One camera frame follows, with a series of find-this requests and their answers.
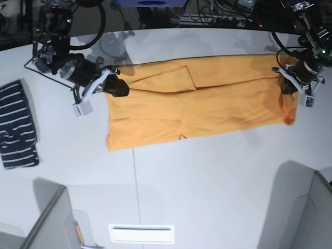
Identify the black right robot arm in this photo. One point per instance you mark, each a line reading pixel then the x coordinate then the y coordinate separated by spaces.
pixel 57 17

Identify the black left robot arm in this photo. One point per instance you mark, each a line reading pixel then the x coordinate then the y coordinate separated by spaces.
pixel 312 21

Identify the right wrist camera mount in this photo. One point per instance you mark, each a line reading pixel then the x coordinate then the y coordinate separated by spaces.
pixel 82 106

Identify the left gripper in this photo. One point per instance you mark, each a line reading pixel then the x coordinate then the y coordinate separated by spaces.
pixel 305 69

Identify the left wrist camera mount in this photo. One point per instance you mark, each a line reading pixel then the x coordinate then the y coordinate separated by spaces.
pixel 306 90

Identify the navy white striped cloth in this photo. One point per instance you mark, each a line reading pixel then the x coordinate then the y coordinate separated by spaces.
pixel 18 132

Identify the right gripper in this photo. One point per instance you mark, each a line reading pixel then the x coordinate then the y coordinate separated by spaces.
pixel 53 54

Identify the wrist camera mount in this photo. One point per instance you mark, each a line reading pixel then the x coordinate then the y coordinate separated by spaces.
pixel 82 106
pixel 306 90

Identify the yellow T-shirt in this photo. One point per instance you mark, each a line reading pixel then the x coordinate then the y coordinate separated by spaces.
pixel 194 97

